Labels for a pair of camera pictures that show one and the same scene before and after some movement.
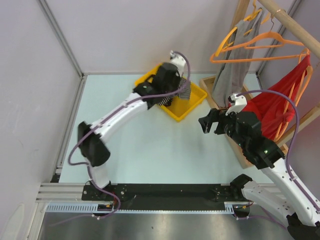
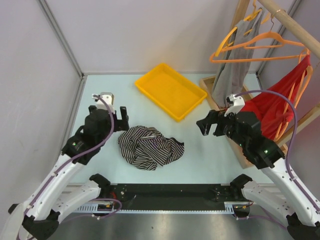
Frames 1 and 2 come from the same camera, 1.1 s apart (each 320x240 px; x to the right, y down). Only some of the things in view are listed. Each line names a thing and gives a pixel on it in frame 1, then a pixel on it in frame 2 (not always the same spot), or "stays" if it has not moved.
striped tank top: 184,94 to 147,148
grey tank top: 231,75 stays
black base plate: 165,196 stays
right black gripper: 215,115 stays
